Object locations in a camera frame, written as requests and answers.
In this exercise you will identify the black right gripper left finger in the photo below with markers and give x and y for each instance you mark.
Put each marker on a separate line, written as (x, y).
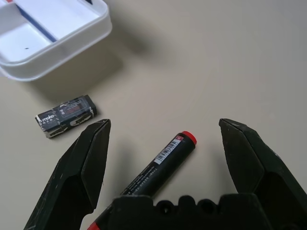
(72, 167)

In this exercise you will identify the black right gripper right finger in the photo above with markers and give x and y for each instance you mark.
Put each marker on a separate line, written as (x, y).
(251, 155)

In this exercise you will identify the black marker with red cap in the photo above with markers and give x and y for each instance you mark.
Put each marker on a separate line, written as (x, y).
(168, 158)

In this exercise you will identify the white plastic pencil case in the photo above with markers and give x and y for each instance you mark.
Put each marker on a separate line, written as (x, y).
(60, 28)

